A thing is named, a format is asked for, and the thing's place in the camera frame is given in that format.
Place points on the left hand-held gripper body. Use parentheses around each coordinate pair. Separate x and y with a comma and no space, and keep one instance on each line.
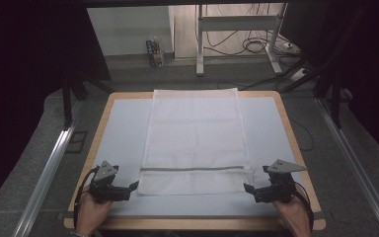
(107,192)

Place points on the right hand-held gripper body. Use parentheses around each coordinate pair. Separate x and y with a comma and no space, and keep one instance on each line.
(281,189)

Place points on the white cloth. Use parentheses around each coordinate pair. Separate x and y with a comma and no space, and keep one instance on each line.
(194,138)

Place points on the person's left hand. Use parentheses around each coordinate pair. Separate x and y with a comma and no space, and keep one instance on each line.
(90,214)

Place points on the person's right hand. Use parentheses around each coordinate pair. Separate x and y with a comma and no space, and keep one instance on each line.
(296,214)

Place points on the wristwatch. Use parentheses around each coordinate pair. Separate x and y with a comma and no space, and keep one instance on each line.
(78,234)

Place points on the black metal stand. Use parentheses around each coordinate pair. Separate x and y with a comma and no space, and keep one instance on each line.
(335,102)
(67,102)

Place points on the white power strip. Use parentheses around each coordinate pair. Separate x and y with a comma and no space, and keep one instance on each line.
(298,74)

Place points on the colourful box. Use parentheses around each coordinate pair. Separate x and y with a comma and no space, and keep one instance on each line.
(155,52)

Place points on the dark curtain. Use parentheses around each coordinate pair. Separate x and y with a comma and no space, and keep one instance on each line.
(368,65)
(23,65)

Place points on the black floor frame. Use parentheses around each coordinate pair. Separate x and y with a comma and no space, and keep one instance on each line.
(76,142)

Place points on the aluminium rail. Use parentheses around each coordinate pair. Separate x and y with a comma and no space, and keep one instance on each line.
(355,164)
(44,184)

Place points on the white desk frame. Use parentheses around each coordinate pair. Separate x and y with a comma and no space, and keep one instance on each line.
(237,23)

